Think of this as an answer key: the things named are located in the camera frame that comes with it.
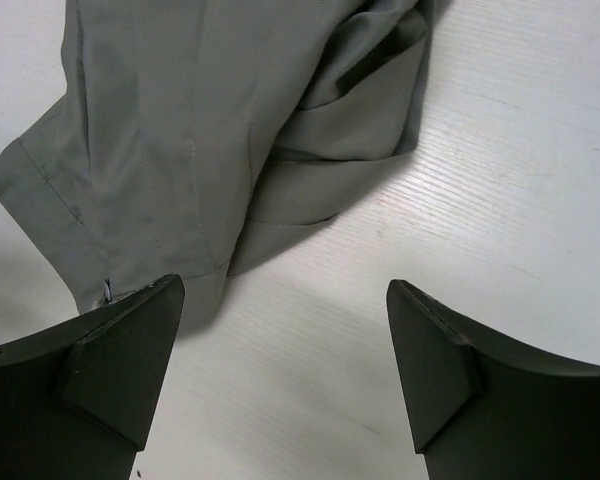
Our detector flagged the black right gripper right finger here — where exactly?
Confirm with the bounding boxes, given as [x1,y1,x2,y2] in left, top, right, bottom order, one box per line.
[386,280,600,480]

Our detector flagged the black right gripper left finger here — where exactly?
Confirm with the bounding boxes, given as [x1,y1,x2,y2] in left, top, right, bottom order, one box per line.
[0,275,185,479]

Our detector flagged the grey pleated skirt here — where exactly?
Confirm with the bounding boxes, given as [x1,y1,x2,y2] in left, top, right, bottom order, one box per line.
[0,1,436,331]

